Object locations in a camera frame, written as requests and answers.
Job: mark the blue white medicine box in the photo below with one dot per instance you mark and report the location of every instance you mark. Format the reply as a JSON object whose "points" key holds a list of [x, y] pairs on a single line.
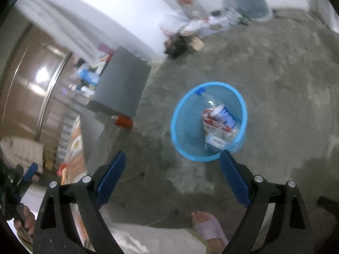
{"points": [[215, 140]]}

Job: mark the person's foot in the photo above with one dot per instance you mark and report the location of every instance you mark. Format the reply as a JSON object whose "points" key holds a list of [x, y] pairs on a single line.
{"points": [[201, 217]]}

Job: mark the dark bag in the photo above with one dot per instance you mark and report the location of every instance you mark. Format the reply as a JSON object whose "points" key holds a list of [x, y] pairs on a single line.
{"points": [[177, 46]]}

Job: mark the pink slipper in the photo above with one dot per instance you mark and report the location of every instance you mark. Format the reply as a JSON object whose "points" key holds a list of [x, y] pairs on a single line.
{"points": [[212, 231]]}

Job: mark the pile of white packaging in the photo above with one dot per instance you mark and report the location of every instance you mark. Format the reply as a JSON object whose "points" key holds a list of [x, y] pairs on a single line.
{"points": [[204, 25]]}

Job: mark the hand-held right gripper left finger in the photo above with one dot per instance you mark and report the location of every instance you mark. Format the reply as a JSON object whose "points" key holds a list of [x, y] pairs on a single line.
{"points": [[111, 180]]}

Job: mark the grey cabinet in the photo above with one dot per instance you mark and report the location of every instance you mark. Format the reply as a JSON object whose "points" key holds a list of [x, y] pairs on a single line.
{"points": [[121, 82]]}

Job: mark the blue bottle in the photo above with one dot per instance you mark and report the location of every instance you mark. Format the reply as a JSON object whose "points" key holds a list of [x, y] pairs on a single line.
{"points": [[88, 75]]}

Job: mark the red spray can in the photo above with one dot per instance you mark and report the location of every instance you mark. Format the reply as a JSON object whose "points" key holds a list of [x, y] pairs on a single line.
{"points": [[124, 121]]}

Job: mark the purple box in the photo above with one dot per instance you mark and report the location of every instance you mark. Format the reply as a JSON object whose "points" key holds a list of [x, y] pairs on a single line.
{"points": [[104, 49]]}

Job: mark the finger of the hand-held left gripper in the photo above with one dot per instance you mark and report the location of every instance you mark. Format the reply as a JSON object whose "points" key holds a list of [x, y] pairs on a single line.
{"points": [[30, 172]]}

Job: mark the brown wooden door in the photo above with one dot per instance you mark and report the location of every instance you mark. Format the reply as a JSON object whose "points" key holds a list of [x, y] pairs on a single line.
{"points": [[26, 84]]}

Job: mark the clear blue-label cola bottle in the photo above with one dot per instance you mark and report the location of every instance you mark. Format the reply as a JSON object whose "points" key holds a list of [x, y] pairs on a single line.
{"points": [[227, 117]]}

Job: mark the cardboard piece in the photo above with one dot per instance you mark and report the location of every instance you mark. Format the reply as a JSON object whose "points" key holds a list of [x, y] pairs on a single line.
{"points": [[197, 43]]}

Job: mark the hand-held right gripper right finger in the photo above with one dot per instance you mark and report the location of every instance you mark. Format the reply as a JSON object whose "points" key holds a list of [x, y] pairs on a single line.
{"points": [[234, 180]]}

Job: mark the person's left hand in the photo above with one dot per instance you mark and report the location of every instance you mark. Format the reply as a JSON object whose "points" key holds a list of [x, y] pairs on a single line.
{"points": [[27, 222]]}

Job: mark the blue plastic basket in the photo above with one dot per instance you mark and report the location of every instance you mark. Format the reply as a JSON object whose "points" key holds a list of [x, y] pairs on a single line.
{"points": [[190, 127]]}

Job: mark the red snack bag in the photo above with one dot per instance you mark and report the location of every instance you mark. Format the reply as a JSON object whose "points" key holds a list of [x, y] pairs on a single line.
{"points": [[212, 123]]}

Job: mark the white fleece pants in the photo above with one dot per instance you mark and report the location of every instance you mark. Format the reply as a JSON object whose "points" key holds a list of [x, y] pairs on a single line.
{"points": [[159, 240]]}

